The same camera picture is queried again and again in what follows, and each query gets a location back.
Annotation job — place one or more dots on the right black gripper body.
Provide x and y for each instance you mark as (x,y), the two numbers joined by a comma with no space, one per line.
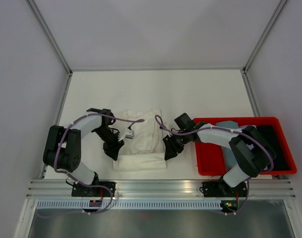
(181,140)

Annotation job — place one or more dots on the right aluminium frame post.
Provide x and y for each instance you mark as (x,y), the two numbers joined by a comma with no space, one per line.
(265,33)

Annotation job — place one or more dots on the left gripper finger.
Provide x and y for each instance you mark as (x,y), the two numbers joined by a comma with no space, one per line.
(111,150)
(117,148)

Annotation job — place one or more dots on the aluminium mounting rail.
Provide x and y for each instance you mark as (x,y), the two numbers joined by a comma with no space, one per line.
(161,189)

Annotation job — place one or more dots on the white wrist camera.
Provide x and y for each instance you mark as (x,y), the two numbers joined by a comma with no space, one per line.
(127,134)
(164,124)

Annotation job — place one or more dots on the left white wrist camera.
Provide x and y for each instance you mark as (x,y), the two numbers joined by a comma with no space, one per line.
(127,134)

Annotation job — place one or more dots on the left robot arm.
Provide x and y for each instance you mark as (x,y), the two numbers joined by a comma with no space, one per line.
(63,146)

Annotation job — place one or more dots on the left aluminium frame post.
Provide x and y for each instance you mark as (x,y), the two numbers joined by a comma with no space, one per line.
(45,28)

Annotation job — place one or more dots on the grey-blue rolled t shirt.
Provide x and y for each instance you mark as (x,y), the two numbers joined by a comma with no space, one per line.
(228,155)

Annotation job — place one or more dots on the white t shirt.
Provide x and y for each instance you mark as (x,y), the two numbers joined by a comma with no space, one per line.
(144,152)

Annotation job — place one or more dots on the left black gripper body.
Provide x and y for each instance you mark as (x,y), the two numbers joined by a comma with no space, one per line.
(104,134)

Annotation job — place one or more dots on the white slotted cable duct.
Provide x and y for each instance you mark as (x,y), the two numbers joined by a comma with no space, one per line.
(131,204)

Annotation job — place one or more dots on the aluminium frame post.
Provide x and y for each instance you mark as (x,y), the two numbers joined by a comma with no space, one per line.
(265,33)
(45,28)

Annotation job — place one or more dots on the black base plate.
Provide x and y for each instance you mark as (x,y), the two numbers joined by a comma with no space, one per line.
(210,189)
(105,189)

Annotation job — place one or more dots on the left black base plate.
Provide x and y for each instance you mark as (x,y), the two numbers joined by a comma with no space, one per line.
(105,189)

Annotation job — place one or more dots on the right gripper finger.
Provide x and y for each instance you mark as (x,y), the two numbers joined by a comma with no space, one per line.
(169,143)
(172,152)

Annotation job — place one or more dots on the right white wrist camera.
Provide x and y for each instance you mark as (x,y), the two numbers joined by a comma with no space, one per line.
(164,124)

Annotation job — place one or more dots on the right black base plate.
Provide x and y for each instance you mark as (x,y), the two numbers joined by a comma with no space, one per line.
(210,189)

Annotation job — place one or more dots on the red plastic bin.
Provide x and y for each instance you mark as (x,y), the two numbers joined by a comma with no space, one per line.
(210,161)

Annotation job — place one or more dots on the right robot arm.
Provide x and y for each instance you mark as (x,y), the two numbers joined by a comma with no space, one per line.
(252,152)

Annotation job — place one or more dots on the black rolled t shirt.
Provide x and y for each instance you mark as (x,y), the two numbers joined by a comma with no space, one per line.
(268,132)

